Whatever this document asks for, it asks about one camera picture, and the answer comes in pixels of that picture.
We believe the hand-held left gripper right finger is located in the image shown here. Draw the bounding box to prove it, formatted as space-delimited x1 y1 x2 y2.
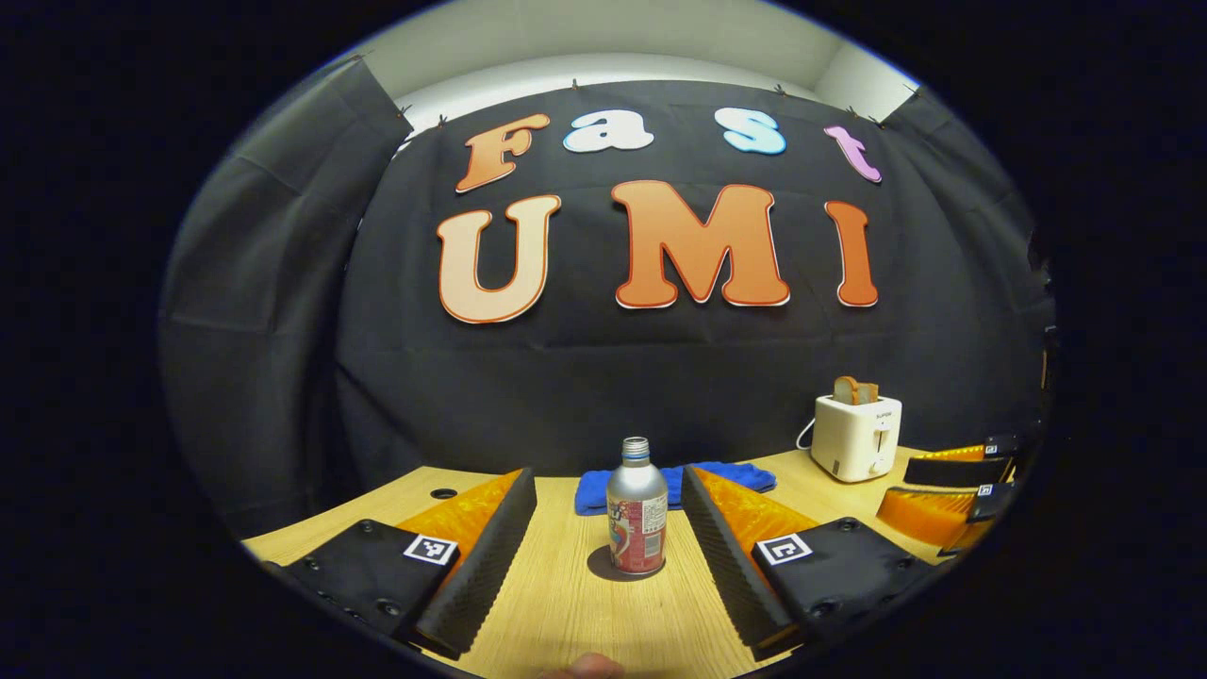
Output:
681 464 958 663

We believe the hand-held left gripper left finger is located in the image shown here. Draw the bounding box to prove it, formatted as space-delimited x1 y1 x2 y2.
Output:
259 467 538 661

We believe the silver water bottle red label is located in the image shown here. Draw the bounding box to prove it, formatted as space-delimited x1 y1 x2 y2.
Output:
606 437 670 576

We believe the dark round coaster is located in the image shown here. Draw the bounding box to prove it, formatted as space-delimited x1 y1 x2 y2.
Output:
587 544 672 583

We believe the white toaster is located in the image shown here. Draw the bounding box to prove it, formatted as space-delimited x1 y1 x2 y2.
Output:
811 394 903 484

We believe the blue cloth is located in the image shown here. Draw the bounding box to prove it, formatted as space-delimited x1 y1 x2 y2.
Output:
574 461 778 517

